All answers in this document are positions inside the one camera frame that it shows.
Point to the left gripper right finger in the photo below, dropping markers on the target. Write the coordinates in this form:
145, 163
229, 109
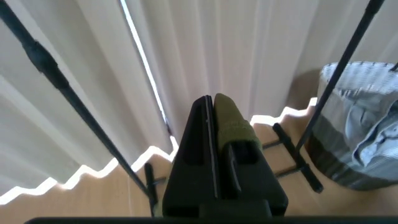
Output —
258, 183

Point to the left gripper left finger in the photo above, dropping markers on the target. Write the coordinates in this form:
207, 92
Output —
192, 180

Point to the green garment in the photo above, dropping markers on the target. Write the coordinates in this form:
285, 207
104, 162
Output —
231, 124

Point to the white laundry basket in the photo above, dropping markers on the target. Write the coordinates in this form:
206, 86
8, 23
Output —
367, 74

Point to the black clothes rack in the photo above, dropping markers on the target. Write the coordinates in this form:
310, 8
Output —
46, 63

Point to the pale blue shirt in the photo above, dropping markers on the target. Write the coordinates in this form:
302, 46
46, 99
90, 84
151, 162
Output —
373, 140

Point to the white curtain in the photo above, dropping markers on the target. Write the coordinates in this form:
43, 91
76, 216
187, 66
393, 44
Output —
217, 46

